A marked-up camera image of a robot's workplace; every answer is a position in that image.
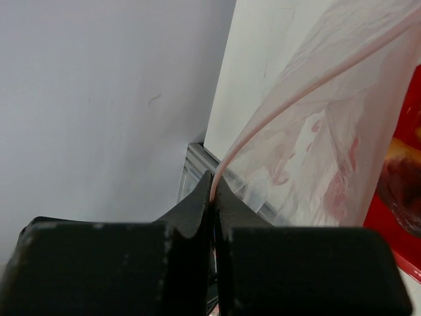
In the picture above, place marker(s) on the clear pink-dotted zip bag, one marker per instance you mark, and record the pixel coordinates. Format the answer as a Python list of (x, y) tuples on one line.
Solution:
[(306, 104)]

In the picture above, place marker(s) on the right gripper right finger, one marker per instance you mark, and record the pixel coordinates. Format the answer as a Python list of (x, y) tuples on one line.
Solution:
[(269, 270)]

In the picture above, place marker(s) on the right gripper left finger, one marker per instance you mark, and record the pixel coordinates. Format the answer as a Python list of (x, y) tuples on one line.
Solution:
[(63, 267)]

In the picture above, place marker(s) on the red plastic tray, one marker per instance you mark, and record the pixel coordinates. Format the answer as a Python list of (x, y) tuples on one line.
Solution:
[(405, 246)]

